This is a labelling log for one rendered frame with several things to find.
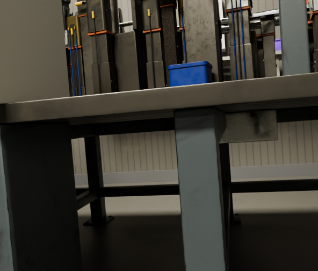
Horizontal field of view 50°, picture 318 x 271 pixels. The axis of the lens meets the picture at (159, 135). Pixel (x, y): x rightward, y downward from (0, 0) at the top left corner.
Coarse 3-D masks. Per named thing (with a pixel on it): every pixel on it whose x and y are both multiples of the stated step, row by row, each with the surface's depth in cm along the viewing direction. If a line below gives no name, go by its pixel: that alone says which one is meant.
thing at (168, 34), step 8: (160, 0) 118; (168, 0) 117; (176, 0) 121; (168, 8) 118; (176, 8) 121; (168, 16) 118; (168, 24) 118; (176, 24) 120; (168, 32) 118; (176, 32) 120; (168, 40) 118; (176, 40) 119; (168, 48) 119; (176, 48) 118; (168, 56) 119; (176, 56) 118; (168, 64) 119; (176, 64) 118; (168, 72) 119; (168, 80) 119
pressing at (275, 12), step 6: (258, 12) 122; (264, 12) 121; (270, 12) 120; (276, 12) 120; (222, 18) 126; (252, 18) 128; (258, 18) 129; (276, 18) 130; (222, 24) 133; (228, 24) 133; (252, 24) 136; (258, 24) 137; (276, 24) 137; (222, 30) 142; (228, 30) 142; (66, 48) 153
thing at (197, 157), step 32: (96, 128) 223; (128, 128) 218; (160, 128) 214; (192, 128) 64; (224, 128) 125; (256, 128) 175; (96, 160) 224; (192, 160) 65; (224, 160) 207; (96, 192) 222; (128, 192) 222; (160, 192) 217; (192, 192) 65; (224, 192) 184; (96, 224) 222; (192, 224) 65; (224, 224) 69; (192, 256) 66; (224, 256) 65
